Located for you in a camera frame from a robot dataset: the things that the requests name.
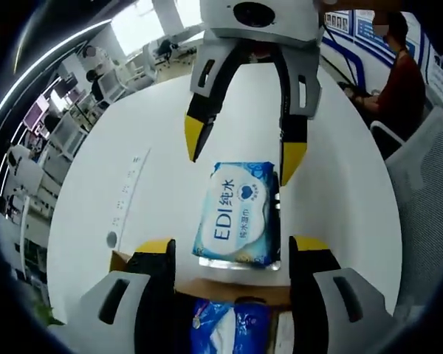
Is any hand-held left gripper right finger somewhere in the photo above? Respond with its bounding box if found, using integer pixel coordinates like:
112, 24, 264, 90
288, 235, 396, 354

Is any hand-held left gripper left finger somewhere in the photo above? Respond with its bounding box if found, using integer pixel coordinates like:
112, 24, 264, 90
69, 238, 177, 354

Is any white printed paper carton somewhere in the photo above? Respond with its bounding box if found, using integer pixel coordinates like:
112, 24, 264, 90
275, 311, 295, 354

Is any brown cardboard shoe box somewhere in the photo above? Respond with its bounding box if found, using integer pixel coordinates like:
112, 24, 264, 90
109, 249, 296, 354

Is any blue white wet wipes pack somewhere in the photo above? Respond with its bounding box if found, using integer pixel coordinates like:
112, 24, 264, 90
190, 160, 284, 269

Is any white office chair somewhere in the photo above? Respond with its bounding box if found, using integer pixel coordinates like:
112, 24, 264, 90
370, 120, 407, 158

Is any white table socket strip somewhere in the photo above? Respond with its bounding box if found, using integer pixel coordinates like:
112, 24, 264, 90
106, 148, 153, 252

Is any grey mesh office chair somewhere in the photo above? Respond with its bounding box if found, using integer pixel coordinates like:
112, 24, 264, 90
385, 105, 443, 320

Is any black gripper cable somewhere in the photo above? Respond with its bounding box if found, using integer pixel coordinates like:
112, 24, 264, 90
319, 21, 361, 89

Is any blue white wall board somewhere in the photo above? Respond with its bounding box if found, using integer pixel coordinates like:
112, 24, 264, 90
323, 9, 443, 111

